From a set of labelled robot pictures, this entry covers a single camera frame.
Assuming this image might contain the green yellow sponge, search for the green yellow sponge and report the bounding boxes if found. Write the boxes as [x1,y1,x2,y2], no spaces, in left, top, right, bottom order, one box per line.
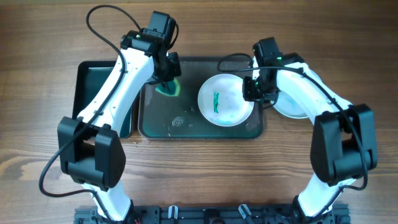
[155,78,181,97]

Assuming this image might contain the light blue plate stained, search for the light blue plate stained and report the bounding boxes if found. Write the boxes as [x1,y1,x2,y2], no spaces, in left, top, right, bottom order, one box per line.
[275,70,326,123]

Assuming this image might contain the white plate top stained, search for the white plate top stained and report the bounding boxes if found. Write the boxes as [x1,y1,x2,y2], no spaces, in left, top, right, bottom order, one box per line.
[197,73,254,127]

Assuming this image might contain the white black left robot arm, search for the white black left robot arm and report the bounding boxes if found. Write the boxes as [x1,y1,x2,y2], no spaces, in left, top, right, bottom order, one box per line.
[57,11,181,223]

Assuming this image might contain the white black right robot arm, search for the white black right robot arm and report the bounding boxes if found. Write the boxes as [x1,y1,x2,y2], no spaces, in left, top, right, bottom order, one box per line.
[243,37,377,223]

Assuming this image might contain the dark grey serving tray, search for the dark grey serving tray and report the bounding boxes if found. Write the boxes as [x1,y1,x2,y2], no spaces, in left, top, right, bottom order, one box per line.
[137,56,266,139]

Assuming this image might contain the black water tray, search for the black water tray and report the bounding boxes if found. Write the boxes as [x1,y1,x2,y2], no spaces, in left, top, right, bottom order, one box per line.
[72,60,140,139]

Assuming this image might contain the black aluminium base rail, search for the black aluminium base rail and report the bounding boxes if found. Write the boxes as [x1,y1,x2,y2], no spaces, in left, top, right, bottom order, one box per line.
[73,204,351,224]

